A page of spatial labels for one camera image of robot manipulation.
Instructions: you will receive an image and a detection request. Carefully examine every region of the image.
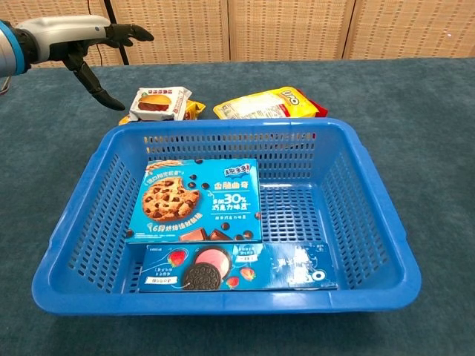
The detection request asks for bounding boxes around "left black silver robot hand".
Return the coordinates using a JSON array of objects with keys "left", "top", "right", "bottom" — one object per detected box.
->
[{"left": 14, "top": 14, "right": 155, "bottom": 111}]

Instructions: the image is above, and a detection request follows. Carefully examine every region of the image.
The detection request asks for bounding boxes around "white burger snack packet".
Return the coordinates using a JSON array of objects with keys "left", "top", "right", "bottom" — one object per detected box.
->
[{"left": 128, "top": 87, "right": 193, "bottom": 122}]

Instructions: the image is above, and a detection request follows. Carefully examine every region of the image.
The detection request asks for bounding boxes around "yellow black snack bag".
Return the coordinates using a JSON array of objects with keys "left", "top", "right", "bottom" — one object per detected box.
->
[{"left": 117, "top": 99, "right": 206, "bottom": 126}]

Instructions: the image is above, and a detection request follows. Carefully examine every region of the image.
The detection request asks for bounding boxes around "blue chocolate chip cookie box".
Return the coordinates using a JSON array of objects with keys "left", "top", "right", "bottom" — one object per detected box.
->
[{"left": 125, "top": 158, "right": 263, "bottom": 245}]

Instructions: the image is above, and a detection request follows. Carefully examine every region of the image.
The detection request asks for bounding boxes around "dark blue cookie box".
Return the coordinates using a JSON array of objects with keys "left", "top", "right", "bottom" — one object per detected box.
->
[{"left": 137, "top": 242, "right": 339, "bottom": 294}]

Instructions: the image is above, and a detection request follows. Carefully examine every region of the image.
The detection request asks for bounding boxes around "blue perforated plastic basket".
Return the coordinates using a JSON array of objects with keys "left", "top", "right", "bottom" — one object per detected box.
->
[{"left": 31, "top": 117, "right": 423, "bottom": 316}]

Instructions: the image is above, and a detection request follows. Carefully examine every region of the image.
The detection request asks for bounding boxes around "bamboo folding screen panel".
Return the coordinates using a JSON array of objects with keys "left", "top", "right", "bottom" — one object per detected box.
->
[
  {"left": 0, "top": 0, "right": 125, "bottom": 70},
  {"left": 109, "top": 0, "right": 231, "bottom": 66},
  {"left": 226, "top": 0, "right": 352, "bottom": 62},
  {"left": 343, "top": 0, "right": 475, "bottom": 60}
]

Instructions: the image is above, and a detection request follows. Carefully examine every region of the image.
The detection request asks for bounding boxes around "black tripod stand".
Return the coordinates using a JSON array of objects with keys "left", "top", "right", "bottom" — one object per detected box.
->
[{"left": 102, "top": 0, "right": 130, "bottom": 66}]

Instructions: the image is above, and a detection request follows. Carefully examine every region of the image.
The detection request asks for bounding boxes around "yellow Lipo rusk bag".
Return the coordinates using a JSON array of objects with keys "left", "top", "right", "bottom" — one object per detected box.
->
[{"left": 212, "top": 87, "right": 330, "bottom": 120}]

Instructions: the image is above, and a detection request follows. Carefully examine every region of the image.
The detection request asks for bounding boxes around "teal carpet table mat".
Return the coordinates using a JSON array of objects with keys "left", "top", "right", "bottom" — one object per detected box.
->
[{"left": 0, "top": 57, "right": 475, "bottom": 356}]

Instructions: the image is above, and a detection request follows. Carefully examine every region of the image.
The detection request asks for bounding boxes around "thin black hanging cable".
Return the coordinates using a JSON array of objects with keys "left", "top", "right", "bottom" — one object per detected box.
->
[{"left": 87, "top": 0, "right": 105, "bottom": 66}]

